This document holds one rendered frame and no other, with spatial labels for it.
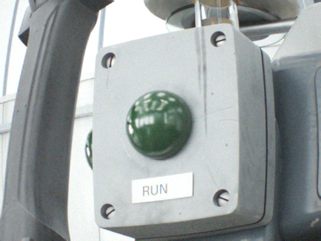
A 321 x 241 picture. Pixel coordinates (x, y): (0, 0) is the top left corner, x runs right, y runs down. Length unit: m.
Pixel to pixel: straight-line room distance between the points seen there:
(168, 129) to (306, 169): 0.08
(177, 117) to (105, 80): 0.05
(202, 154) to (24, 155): 0.37
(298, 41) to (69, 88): 0.28
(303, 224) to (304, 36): 0.20
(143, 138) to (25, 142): 0.37
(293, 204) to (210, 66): 0.08
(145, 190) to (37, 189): 0.33
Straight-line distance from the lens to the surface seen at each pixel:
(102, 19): 7.29
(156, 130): 0.44
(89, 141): 0.49
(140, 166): 0.46
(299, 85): 0.49
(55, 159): 0.81
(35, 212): 0.75
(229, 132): 0.44
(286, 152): 0.48
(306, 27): 0.64
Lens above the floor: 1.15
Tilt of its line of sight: 17 degrees up
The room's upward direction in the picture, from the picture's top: straight up
